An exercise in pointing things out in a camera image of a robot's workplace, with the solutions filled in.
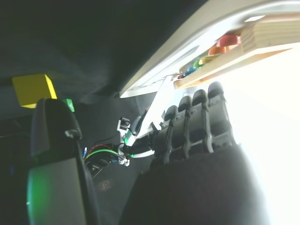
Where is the wooden rainbow hand piano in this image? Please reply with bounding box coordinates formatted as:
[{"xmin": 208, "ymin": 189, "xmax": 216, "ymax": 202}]
[{"xmin": 173, "ymin": 13, "xmax": 300, "ymax": 90}]

